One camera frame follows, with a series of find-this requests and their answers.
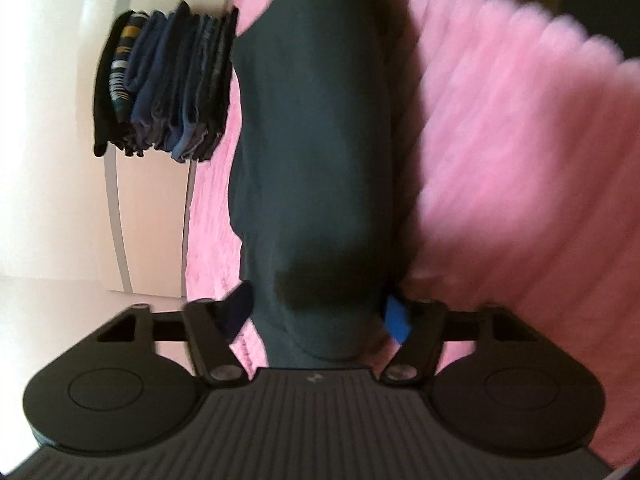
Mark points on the pink fuzzy bed blanket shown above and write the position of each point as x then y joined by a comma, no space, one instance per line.
518,143

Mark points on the dark green long-sleeve shirt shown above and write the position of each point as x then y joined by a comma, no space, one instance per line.
311,186

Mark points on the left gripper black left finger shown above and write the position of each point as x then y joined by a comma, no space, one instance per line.
138,377

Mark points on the stack of hanging clothes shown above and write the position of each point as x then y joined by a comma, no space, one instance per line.
163,83

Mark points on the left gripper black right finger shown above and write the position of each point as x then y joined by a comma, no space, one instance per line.
491,379

